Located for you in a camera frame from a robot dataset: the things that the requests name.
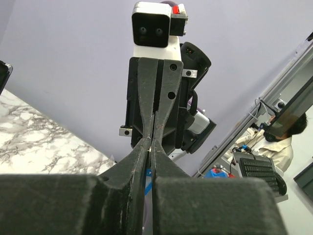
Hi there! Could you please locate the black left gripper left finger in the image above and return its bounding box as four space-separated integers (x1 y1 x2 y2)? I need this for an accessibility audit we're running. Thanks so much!
0 139 150 235

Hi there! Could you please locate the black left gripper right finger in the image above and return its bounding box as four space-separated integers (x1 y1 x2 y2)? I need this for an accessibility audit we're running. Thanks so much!
151 141 287 235

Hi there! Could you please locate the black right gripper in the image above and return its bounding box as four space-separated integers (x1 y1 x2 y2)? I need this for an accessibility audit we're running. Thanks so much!
119 56 199 155

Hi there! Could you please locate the blue plastic key tag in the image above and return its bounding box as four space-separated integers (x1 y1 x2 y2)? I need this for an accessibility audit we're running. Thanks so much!
145 168 152 196

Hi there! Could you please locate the small blue parts bin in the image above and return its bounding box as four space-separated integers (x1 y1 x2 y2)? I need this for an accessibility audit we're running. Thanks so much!
204 168 228 178

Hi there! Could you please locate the black computer keyboard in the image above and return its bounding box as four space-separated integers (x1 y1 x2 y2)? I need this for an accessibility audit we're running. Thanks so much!
239 158 287 196

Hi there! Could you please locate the seated person beige jacket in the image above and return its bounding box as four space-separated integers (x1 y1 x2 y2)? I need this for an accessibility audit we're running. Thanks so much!
235 114 308 172

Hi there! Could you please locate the dark computer monitor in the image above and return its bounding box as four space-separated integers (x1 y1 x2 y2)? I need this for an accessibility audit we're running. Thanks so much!
267 77 313 137

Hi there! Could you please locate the black poker chip case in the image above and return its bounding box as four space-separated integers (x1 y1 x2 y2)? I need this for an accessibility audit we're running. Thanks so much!
0 61 13 94

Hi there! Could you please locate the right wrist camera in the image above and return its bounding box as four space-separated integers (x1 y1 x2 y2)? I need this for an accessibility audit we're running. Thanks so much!
132 1 188 61

